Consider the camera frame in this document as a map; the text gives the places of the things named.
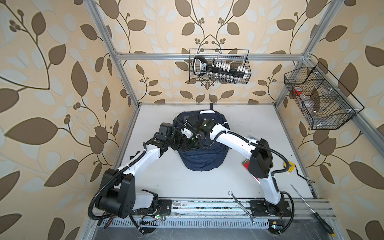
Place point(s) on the black handled screwdriver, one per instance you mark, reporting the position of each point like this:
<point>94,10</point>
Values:
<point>323,223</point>

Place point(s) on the red packet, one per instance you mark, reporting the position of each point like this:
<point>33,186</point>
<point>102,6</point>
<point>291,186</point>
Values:
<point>253,169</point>

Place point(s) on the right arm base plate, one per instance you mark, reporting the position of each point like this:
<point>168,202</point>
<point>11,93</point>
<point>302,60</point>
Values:
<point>262,208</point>

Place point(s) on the navy blue student backpack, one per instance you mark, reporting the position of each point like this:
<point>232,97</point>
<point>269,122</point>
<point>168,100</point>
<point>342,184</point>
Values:
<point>201,160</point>

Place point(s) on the silver combination wrench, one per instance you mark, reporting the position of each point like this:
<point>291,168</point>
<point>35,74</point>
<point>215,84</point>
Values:
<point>252,218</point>

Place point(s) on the red object in basket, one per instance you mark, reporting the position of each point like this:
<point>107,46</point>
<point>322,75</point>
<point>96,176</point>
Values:
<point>297,91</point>

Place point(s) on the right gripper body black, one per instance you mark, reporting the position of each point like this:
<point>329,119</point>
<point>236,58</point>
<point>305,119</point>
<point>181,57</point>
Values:
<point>193,141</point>

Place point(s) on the black socket set holder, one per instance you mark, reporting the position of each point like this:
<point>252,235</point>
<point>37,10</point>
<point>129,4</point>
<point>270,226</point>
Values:
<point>220,67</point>

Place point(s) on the yellow tape measure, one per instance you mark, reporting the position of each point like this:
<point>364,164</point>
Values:
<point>293,167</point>

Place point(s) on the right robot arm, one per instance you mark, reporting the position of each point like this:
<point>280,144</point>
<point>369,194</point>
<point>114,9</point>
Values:
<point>204,142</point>

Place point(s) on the back wire basket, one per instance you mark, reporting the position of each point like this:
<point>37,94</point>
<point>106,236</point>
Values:
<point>221,52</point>

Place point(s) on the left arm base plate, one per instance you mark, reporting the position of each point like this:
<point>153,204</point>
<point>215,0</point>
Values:
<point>162,207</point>

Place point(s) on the right wire basket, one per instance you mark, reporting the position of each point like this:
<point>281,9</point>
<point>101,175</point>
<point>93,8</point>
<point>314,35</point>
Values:
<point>326,102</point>

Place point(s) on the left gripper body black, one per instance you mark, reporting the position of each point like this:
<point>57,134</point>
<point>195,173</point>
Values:
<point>175,140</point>

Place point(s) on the orange handled pliers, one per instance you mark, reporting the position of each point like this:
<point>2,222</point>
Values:
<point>105,222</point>

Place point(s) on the wire basket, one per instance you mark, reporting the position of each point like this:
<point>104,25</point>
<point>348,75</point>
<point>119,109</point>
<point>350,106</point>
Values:
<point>221,52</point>
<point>326,102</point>

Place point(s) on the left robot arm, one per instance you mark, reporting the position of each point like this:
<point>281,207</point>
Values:
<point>117,194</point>

